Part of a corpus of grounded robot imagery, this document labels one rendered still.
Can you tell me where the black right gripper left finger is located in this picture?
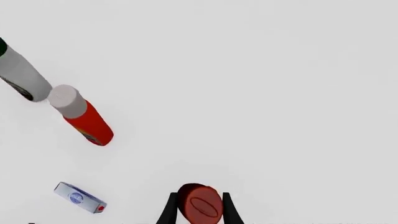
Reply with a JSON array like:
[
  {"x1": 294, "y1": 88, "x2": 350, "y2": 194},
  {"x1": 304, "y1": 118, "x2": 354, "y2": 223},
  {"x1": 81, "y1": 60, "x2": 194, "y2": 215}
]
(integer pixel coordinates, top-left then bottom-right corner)
[{"x1": 155, "y1": 192, "x2": 178, "y2": 224}]

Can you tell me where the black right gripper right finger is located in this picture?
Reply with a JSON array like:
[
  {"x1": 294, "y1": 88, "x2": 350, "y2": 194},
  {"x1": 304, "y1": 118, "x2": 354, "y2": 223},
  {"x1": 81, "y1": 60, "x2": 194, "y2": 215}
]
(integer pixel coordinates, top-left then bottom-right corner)
[{"x1": 222, "y1": 192, "x2": 245, "y2": 224}]

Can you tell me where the red-brown sauce bottle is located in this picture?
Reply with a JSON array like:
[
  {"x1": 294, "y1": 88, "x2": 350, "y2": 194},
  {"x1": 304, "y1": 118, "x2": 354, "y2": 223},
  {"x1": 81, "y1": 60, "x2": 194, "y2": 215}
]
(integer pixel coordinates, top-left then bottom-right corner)
[{"x1": 177, "y1": 183, "x2": 224, "y2": 224}]

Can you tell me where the small white printed box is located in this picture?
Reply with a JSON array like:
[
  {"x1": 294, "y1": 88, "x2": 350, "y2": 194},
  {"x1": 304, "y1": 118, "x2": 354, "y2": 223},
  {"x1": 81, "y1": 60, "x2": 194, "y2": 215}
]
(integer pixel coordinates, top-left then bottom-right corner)
[{"x1": 53, "y1": 181, "x2": 108, "y2": 215}]

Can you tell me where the red bottle with white cap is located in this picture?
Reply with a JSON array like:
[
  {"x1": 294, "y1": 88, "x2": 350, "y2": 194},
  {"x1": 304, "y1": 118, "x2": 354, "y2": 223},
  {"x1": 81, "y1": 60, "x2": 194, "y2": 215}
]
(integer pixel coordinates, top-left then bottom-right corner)
[{"x1": 48, "y1": 84, "x2": 114, "y2": 147}]

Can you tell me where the white bottle with green cap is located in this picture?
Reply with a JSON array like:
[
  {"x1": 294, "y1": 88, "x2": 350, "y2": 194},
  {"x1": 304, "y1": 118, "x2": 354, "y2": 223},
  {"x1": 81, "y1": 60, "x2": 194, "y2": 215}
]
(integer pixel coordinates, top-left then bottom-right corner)
[{"x1": 0, "y1": 37, "x2": 53, "y2": 103}]

